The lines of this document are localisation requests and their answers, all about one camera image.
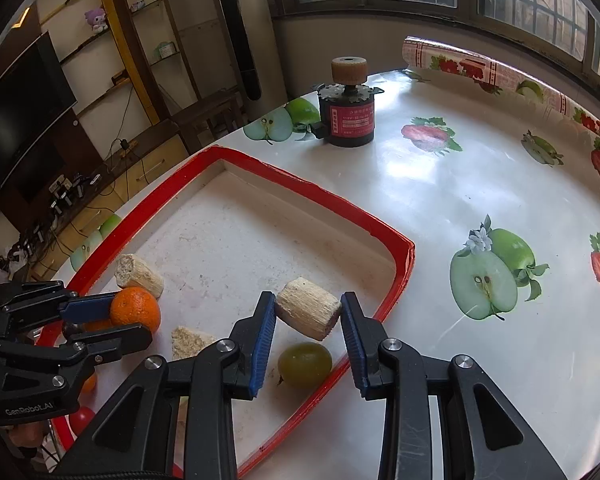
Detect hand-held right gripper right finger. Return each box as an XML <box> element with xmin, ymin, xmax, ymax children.
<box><xmin>340</xmin><ymin>291</ymin><xmax>568</xmax><ymax>480</ymax></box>

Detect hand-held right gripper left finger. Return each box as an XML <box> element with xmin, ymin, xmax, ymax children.
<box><xmin>55</xmin><ymin>291</ymin><xmax>277</xmax><ymax>480</ymax></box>

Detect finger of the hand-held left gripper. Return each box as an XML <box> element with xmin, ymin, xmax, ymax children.
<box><xmin>0</xmin><ymin>323</ymin><xmax>154</xmax><ymax>378</ymax></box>
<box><xmin>0</xmin><ymin>281</ymin><xmax>117</xmax><ymax>332</ymax></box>

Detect green grape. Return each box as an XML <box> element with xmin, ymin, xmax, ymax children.
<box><xmin>278</xmin><ymin>342</ymin><xmax>333</xmax><ymax>389</ymax></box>

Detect corn cob piece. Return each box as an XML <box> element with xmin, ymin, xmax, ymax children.
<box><xmin>171</xmin><ymin>326</ymin><xmax>217</xmax><ymax>361</ymax></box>
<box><xmin>115</xmin><ymin>254</ymin><xmax>165</xmax><ymax>298</ymax></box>
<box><xmin>275</xmin><ymin>277</ymin><xmax>342</xmax><ymax>342</ymax></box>

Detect red tomato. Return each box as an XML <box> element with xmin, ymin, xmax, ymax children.
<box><xmin>69</xmin><ymin>406</ymin><xmax>97</xmax><ymax>436</ymax></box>

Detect red-rimmed white tray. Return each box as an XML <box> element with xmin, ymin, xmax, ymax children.
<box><xmin>32</xmin><ymin>145</ymin><xmax>416</xmax><ymax>478</ymax></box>

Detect person's left hand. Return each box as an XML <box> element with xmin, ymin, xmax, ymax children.
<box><xmin>7</xmin><ymin>422</ymin><xmax>48</xmax><ymax>458</ymax></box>

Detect wooden television cabinet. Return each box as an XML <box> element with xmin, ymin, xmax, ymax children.
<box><xmin>10</xmin><ymin>120</ymin><xmax>191</xmax><ymax>281</ymax></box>

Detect fruit-print tablecloth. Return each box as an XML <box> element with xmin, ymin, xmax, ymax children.
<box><xmin>70</xmin><ymin>35</ymin><xmax>600</xmax><ymax>480</ymax></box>

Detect black television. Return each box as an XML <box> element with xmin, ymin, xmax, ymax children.
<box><xmin>0</xmin><ymin>32</ymin><xmax>78</xmax><ymax>191</ymax></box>

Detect wooden stool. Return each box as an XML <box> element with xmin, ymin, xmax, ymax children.
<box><xmin>170</xmin><ymin>94</ymin><xmax>246</xmax><ymax>153</ymax></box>

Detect black motor with cork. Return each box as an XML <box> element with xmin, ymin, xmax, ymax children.
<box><xmin>314</xmin><ymin>56</ymin><xmax>376</xmax><ymax>148</ymax></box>

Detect purple plush toy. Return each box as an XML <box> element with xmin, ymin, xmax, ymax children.
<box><xmin>84</xmin><ymin>6</ymin><xmax>110</xmax><ymax>36</ymax></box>

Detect white standing air conditioner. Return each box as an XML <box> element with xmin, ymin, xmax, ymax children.
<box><xmin>200</xmin><ymin>0</ymin><xmax>291</xmax><ymax>111</ymax></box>

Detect wooden wall shelf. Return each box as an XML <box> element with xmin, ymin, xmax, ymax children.
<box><xmin>35</xmin><ymin>0</ymin><xmax>206</xmax><ymax>126</ymax></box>

